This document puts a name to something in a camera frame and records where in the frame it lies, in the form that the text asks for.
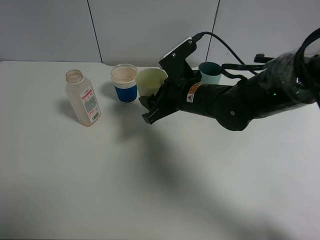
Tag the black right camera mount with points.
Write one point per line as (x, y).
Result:
(174, 62)

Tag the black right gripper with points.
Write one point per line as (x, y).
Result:
(190, 96)

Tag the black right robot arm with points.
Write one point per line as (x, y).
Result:
(274, 68)

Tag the blue sleeved paper cup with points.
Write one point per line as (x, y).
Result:
(123, 77)

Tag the clear plastic drink bottle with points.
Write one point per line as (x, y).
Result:
(82, 97)

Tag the teal plastic cup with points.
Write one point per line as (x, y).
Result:
(210, 73)

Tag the pale green plastic cup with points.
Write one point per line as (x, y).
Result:
(149, 81)

